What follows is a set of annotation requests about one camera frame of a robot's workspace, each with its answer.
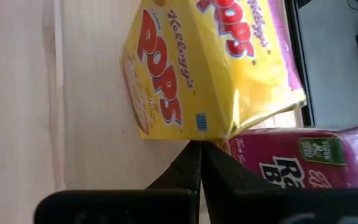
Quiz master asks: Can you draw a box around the yellow Corn Pops cereal box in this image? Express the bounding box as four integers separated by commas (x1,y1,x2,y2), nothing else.
119,0,307,141

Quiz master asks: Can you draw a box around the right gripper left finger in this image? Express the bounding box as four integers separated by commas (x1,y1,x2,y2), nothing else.
34,139,203,224

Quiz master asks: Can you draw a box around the purple Raisin Bran cereal box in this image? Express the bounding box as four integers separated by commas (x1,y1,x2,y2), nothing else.
218,123,358,190

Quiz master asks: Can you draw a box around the black aluminium table frame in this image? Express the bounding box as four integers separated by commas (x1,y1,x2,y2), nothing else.
284,0,316,128

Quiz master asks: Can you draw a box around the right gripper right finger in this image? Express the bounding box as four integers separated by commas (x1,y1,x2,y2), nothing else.
200,139,358,224

